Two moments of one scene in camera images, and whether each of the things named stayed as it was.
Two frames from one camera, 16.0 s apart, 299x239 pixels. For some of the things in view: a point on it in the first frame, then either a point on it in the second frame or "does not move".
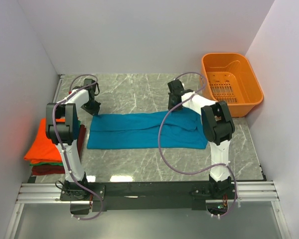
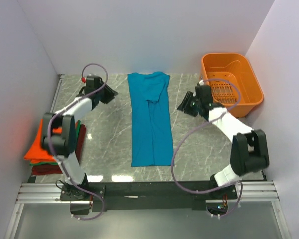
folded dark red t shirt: (47, 170) does not move
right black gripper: (170, 105) -> (184, 105)
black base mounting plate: (142, 196) does not move
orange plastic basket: (228, 77) does not move
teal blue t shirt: (182, 129) -> (151, 127)
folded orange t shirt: (44, 150) does not move
